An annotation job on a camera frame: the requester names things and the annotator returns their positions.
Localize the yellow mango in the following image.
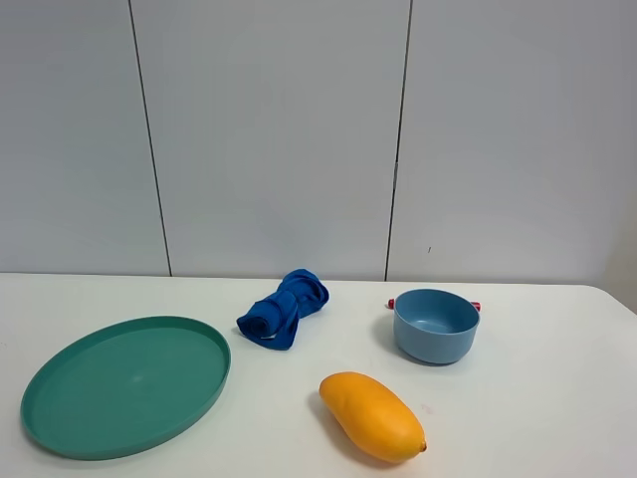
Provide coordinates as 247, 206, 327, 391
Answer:
318, 371, 427, 464

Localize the blue rolled cloth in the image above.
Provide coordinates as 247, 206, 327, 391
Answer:
236, 269, 329, 351

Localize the green round plate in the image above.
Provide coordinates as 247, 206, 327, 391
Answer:
20, 316, 231, 461

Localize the light blue bowl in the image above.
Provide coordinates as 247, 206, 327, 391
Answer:
392, 289, 481, 365

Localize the red white marker pen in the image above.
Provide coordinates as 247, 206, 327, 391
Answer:
386, 298, 482, 312

